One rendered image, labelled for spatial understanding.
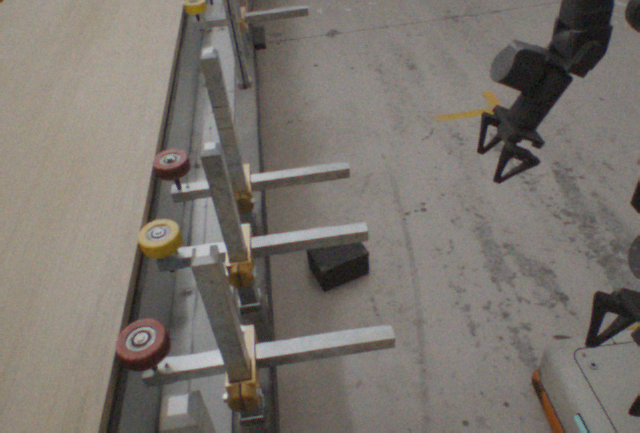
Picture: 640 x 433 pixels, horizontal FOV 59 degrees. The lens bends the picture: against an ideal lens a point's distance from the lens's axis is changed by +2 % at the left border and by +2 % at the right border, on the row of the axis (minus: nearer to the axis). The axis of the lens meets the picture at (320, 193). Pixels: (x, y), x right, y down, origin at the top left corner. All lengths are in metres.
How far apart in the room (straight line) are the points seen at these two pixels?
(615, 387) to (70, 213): 1.37
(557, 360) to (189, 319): 0.98
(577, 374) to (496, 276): 0.65
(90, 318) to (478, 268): 1.55
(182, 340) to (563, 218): 1.70
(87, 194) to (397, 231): 1.40
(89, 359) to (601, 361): 1.27
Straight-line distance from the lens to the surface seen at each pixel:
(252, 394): 0.96
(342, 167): 1.36
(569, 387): 1.68
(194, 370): 1.02
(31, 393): 1.00
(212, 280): 0.78
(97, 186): 1.34
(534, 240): 2.39
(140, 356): 0.96
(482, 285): 2.19
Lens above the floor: 1.64
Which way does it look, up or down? 40 degrees down
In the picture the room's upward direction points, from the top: 6 degrees counter-clockwise
